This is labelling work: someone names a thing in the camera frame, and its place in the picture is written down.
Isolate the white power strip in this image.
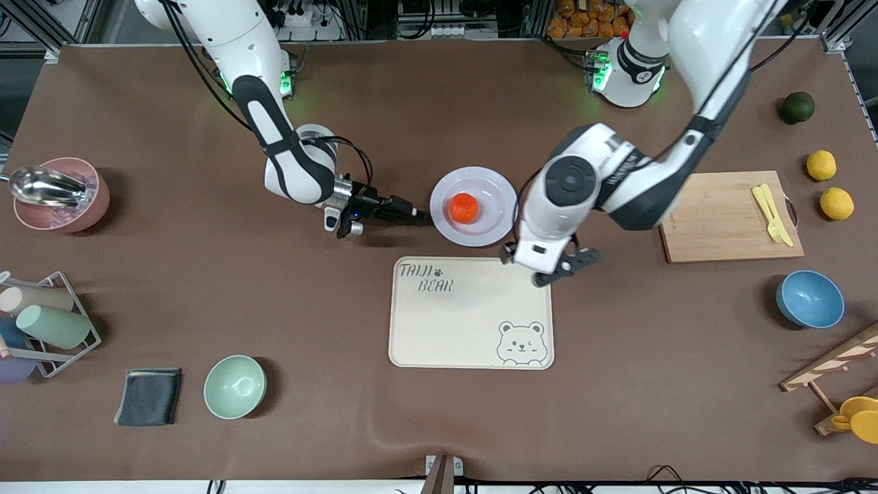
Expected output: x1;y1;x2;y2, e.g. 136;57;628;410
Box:
271;0;344;42

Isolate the orange mandarin fruit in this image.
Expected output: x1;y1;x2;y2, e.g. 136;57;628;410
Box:
449;193;480;225

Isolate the dark green lime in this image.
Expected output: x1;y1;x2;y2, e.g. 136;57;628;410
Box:
780;91;816;126

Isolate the cream bear print tray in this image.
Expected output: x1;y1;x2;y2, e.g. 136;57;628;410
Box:
388;257;554;371

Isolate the pink bowl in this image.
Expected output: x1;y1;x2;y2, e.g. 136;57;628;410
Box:
13;157;110;235

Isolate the pale green bowl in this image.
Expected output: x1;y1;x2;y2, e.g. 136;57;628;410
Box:
204;355;268;420

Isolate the bag of orange buns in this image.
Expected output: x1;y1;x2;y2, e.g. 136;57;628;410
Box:
547;0;633;39

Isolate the blue cup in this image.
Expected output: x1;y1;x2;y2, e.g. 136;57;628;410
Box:
0;317;28;349

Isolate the purple cup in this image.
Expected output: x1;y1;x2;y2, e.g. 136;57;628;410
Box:
0;353;37;384

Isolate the dark grey folded cloth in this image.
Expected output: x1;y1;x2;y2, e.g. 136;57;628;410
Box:
113;368;183;427

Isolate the yellow plastic cup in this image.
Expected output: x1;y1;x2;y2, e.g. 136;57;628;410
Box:
830;397;878;432
851;410;878;445

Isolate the wooden rack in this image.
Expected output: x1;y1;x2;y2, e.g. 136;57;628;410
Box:
780;322;878;436

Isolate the shiny metal scoop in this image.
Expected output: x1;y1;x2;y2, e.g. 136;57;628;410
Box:
0;165;90;209

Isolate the bamboo cutting board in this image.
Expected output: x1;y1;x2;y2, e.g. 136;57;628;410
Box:
658;171;805;264

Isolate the metal mount bracket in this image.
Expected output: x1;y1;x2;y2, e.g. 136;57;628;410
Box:
424;454;464;494

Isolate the aluminium frame profile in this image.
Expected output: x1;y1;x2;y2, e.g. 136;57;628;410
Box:
821;0;878;55

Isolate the grey wire cup rack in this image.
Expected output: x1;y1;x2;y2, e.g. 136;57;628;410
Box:
0;271;102;379

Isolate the beige cup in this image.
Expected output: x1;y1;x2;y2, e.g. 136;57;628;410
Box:
0;285;74;316

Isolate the pale lavender round plate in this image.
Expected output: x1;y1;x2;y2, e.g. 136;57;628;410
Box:
429;167;519;248

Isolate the yellow plastic fork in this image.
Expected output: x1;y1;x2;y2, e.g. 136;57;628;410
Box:
752;186;784;245

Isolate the mint green cup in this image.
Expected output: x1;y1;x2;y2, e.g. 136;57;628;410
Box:
16;304;92;350

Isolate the yellow lemon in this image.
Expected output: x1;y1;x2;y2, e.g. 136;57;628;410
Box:
820;187;855;221
806;150;838;183

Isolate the blue bowl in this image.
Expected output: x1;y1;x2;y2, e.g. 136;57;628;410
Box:
776;270;846;329

